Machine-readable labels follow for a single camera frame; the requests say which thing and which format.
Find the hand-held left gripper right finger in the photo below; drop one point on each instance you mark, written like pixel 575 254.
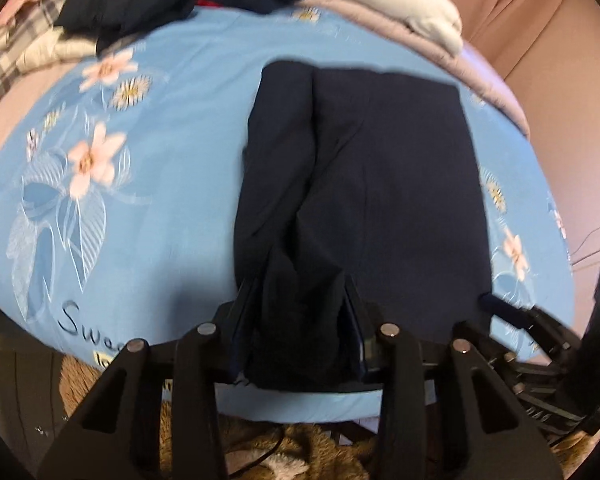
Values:
pixel 367 345

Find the crumpled dark navy garment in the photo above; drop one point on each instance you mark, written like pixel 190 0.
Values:
pixel 115 0

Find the folded pink quilt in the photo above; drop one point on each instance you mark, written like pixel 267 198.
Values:
pixel 485 80

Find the white pillow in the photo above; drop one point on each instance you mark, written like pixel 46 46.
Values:
pixel 405 0

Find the blue floral bed sheet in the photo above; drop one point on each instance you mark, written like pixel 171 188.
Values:
pixel 155 210

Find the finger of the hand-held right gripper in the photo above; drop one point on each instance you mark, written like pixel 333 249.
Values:
pixel 545 395
pixel 540 322

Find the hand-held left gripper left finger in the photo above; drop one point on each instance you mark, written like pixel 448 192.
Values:
pixel 230 330

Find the navy collared shirt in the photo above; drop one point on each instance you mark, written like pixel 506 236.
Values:
pixel 390 185

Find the white cloth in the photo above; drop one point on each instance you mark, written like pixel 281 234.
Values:
pixel 60 50

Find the brown fluffy rug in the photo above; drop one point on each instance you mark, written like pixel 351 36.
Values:
pixel 305 455

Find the pink curtain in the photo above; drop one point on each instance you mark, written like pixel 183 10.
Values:
pixel 520 10

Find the grey plaid cloth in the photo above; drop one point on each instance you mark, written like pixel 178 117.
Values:
pixel 10 60

